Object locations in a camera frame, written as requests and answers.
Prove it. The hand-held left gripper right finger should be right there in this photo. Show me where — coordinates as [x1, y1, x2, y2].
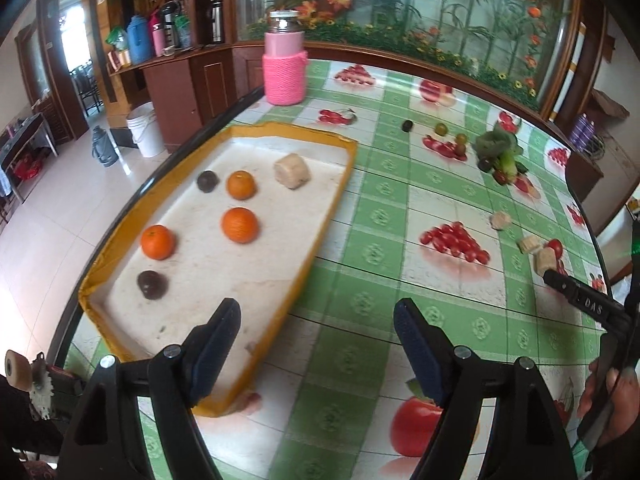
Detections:
[393, 298, 576, 480]

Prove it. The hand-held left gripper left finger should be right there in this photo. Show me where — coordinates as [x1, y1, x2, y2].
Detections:
[60, 297, 243, 480]

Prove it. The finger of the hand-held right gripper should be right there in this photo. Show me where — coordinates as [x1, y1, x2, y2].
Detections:
[542, 268, 582, 302]

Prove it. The beige bread piece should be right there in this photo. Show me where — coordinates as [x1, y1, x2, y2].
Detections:
[535, 249, 558, 277]

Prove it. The yellow-edged white foam tray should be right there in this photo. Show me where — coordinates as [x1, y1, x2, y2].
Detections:
[79, 121, 359, 417]

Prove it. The person's right hand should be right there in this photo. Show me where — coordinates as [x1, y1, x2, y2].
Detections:
[576, 357, 640, 443]

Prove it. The low brown wooden cabinet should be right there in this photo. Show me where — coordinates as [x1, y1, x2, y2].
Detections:
[565, 150, 607, 223]

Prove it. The orange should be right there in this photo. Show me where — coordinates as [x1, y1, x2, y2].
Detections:
[140, 224, 176, 261]
[221, 207, 260, 244]
[226, 170, 257, 201]

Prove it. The green bok choy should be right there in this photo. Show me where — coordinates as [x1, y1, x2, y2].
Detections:
[472, 122, 531, 181]

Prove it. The beige wheel tool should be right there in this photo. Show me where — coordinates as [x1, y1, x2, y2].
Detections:
[4, 349, 56, 421]

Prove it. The person's dark clothing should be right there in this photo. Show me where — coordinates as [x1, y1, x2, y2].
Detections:
[0, 375, 76, 480]

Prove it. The white plastic bucket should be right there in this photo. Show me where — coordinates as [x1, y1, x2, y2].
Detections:
[126, 101, 166, 159]

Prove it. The grey-blue floor jug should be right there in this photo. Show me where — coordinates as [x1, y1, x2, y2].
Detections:
[91, 126, 120, 168]

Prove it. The red plastic bag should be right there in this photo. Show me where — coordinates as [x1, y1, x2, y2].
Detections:
[12, 157, 43, 181]

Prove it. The tall brown wooden cabinet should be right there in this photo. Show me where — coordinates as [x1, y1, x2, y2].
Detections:
[80, 0, 266, 155]

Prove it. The pink knit-sleeved glass jar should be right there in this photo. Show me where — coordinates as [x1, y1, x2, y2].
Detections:
[262, 10, 308, 107]

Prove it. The pink thermos bottle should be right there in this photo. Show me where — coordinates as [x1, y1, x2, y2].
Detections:
[150, 16, 167, 58]

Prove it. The blue thermos jug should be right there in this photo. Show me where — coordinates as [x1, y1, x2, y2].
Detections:
[126, 15, 149, 65]

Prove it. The green plastic bag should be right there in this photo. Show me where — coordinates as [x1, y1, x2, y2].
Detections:
[105, 26, 130, 52]

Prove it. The black airpot thermos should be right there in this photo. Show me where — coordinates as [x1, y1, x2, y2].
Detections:
[160, 1, 183, 51]

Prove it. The dark steel thermos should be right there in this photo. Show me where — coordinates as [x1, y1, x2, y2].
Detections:
[209, 0, 225, 45]

